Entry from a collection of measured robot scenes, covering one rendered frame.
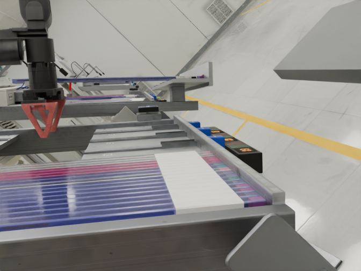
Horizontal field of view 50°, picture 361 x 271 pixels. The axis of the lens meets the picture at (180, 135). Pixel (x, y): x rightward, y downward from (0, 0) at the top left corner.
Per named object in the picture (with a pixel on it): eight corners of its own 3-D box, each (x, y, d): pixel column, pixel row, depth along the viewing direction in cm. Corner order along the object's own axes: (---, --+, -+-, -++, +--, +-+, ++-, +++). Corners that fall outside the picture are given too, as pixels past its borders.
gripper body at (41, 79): (23, 99, 79) (19, 62, 78) (34, 97, 89) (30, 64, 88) (56, 98, 80) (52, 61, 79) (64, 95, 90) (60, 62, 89)
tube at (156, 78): (202, 80, 112) (202, 76, 112) (203, 79, 110) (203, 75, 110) (13, 83, 101) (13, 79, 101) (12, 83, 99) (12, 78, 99)
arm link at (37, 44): (51, 32, 80) (53, 35, 86) (15, 33, 79) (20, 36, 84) (55, 66, 81) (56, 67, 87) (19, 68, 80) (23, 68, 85)
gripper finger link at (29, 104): (24, 141, 78) (19, 93, 77) (32, 135, 85) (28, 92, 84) (59, 138, 79) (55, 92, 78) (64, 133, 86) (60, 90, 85)
